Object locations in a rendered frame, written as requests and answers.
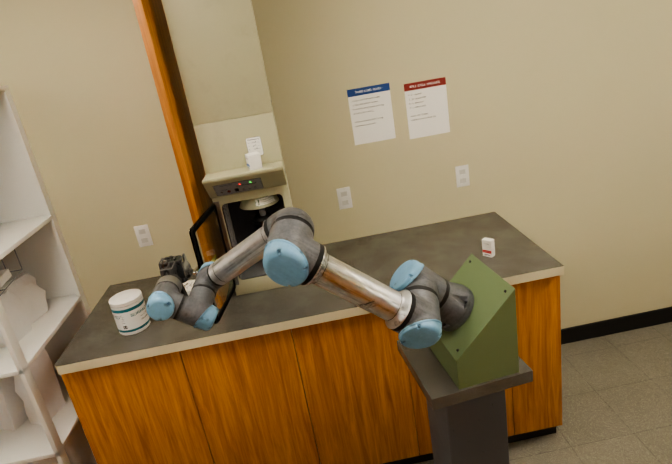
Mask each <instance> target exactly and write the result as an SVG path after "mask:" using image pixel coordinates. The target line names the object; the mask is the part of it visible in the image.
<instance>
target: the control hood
mask: <svg viewBox="0 0 672 464"><path fill-rule="evenodd" d="M262 165H263V168H260V169H256V170H252V171H251V170H249V169H248V168H247V167H243V168H237V169H232V170H226V171H221V172H215V173H210V174H206V175H205V177H204V179H203V180H202V184H203V186H204V188H205V189H206V191H207V193H208V195H209V196H210V198H217V197H222V196H217V194H216V192H215V190H214V188H213V187H212V186H216V185H222V184H227V183H233V182H238V181H243V180H249V179H254V178H261V181H262V184H263V187H264V188H260V189H265V188H271V187H276V186H281V185H286V184H287V180H286V175H285V169H284V165H283V161H282V160H281V161H275V162H270V163H264V164H262ZM260 189H255V190H260Z"/></svg>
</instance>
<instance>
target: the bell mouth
mask: <svg viewBox="0 0 672 464"><path fill-rule="evenodd" d="M278 201H279V198H278V196H277V195H276V194H275V195H270V196H264V197H259V198H254V199H248V200H243V201H241V203H240V208H241V209H243V210H257V209H262V208H266V207H269V206H271V205H274V204H275V203H277V202H278Z"/></svg>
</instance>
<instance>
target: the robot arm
mask: <svg viewBox="0 0 672 464"><path fill-rule="evenodd" d="M314 231H315V230H314V224H313V221H312V219H311V217H310V216H309V215H308V214H307V213H306V212H305V211H303V210H302V209H299V208H296V207H287V208H283V209H281V210H279V211H277V212H275V213H274V214H272V215H271V216H270V217H268V218H267V219H266V220H264V222H263V226H262V227H261V228H259V229H258V230H257V231H255V232H254V233H253V234H251V235H250V236H249V237H247V238H246V239H244V240H243V241H242V242H240V243H239V244H238V245H236V246H235V247H234V248H232V249H231V250H230V251H228V252H227V253H225V254H224V255H223V256H221V257H220V258H219V259H217V260H216V261H215V262H206V263H204V264H203V265H202V266H201V268H200V269H199V271H198V273H197V277H196V279H195V282H194V284H193V287H192V289H191V292H190V294H189V296H188V294H187V292H186V290H185V288H184V286H183V284H182V283H185V282H187V281H188V279H189V278H190V277H191V276H192V274H193V269H192V268H191V265H190V263H189V262H188V261H187V258H186V256H185V253H183V254H182V256H181V255H177V256H172V255H170V256H169V257H165V258H161V260H160V262H159V264H158V265H159V269H160V275H161V277H160V279H159V280H158V282H157V284H156V286H155V288H154V289H153V291H152V293H151V295H150V296H149V298H148V302H147V305H146V311H147V314H148V315H149V317H150V318H152V319H153V320H156V321H164V320H167V319H168V318H171V319H175V320H177V321H180V322H182V323H185V324H188V325H190V326H193V327H194V328H199V329H202V330H205V331H207V330H210V329H211V327H212V326H213V324H214V322H215V319H216V317H217V314H218V308H217V307H215V306H214V305H213V303H214V300H215V297H216V294H217V291H218V289H219V288H220V287H222V286H223V285H225V284H226V283H228V282H229V281H230V280H232V279H233V278H235V277H236V276H238V275H239V274H241V273H242V272H244V271H245V270H246V269H248V268H249V267H251V266H252V265H254V264H255V263H257V262H258V261H260V260H261V259H263V268H264V271H265V273H266V274H267V276H268V277H269V278H270V279H271V280H273V281H274V282H276V283H277V284H279V285H282V286H287V287H288V286H289V285H291V287H294V286H298V285H300V284H301V285H303V286H306V285H309V284H311V283H312V284H314V285H316V286H318V287H320V288H322V289H324V290H326V291H328V292H330V293H332V294H334V295H336V296H338V297H340V298H342V299H344V300H346V301H348V302H350V303H352V304H354V305H356V306H358V307H360V308H362V309H364V310H366V311H368V312H370V313H372V314H374V315H376V316H378V317H380V318H382V319H384V320H385V324H386V326H387V327H388V328H389V329H391V330H393V331H395V332H397V333H398V334H399V335H398V338H399V340H400V343H401V344H402V345H403V346H405V347H407V348H411V349H422V348H427V347H430V346H432V345H434V344H435V343H437V342H438V341H439V339H440V338H441V335H442V330H444V331H453V330H456V329H458V328H459V327H460V326H462V325H463V324H464V323H465V322H466V320H467V319H468V318H469V316H470V314H471V312H472V309H473V305H474V296H473V293H472V291H471V290H470V289H469V288H467V287H466V286H464V285H462V284H458V283H453V282H449V281H447V280H445V279H444V278H442V277H441V276H439V275H438V274H436V273H435V272H433V271H432V270H430V269H429V268H427V267H426V266H424V264H423V263H420V262H418V261H416V260H408V261H406V262H404V263H403V264H402V265H401V266H400V267H399V268H398V269H397V270H396V271H395V273H394V274H393V276H392V278H391V281H390V287H389V286H387V285H385V284H383V283H381V282H379V281H378V280H376V279H374V278H372V277H370V276H368V275H366V274H364V273H362V272H361V271H359V270H357V269H355V268H353V267H351V266H349V265H347V264H346V263H344V262H342V261H340V260H338V259H336V258H334V257H332V256H330V255H329V254H327V251H326V247H325V246H324V245H322V244H320V243H319V242H317V241H315V240H313V239H314ZM182 257H183V261H182ZM161 261H162V262H161Z"/></svg>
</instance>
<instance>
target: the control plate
mask: <svg viewBox="0 0 672 464"><path fill-rule="evenodd" d="M249 182H251V183H249ZM239 183H240V184H241V185H238V184H239ZM254 186H256V187H254ZM212 187H213V188H214V190H215V192H216V194H217V196H223V195H228V194H233V193H239V192H244V191H250V190H255V189H260V188H264V187H263V184H262V181H261V178H254V179H249V180H243V181H238V182H233V183H227V184H222V185H216V186H212ZM248 187H251V188H248ZM236 188H238V189H239V191H237V192H236V191H235V189H236ZM243 188H245V189H243ZM228 190H230V191H231V192H230V193H228V192H227V191H228ZM221 192H223V193H221Z"/></svg>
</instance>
